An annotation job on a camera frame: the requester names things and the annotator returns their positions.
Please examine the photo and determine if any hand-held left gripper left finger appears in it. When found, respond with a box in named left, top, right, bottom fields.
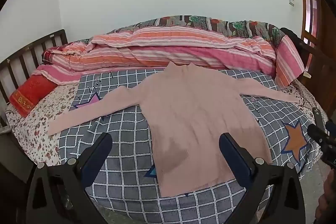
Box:
left=26, top=132, right=113, bottom=224

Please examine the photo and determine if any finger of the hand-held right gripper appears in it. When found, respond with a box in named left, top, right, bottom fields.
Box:
left=312, top=107, right=327, bottom=135
left=307, top=123, right=332, bottom=146

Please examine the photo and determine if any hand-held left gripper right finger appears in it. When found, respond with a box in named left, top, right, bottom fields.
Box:
left=219, top=133, right=306, bottom=224

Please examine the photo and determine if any pink knit sweater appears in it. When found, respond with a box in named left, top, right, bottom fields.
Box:
left=47, top=61, right=301, bottom=198

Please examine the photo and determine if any person's right hand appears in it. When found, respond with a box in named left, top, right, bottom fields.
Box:
left=315, top=169, right=336, bottom=222

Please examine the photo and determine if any grey checked star blanket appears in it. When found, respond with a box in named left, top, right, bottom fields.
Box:
left=58, top=68, right=323, bottom=224

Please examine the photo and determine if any small floral print bedsheet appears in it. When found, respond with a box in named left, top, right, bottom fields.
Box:
left=5, top=76, right=328, bottom=165

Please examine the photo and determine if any dark bedside cabinet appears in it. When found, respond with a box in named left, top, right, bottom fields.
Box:
left=0, top=126, right=35, bottom=184

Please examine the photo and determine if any red pillow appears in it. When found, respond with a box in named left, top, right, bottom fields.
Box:
left=10, top=74, right=58, bottom=118

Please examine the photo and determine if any brown wooden door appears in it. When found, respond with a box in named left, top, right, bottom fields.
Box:
left=298, top=0, right=327, bottom=63

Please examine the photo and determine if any dark wooden slatted headboard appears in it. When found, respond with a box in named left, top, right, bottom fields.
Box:
left=0, top=29, right=68, bottom=132

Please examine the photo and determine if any pink orange striped quilt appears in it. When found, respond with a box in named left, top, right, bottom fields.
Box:
left=31, top=25, right=305, bottom=88

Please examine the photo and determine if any dark floral patterned blanket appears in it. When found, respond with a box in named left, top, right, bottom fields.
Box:
left=110, top=15, right=286, bottom=42

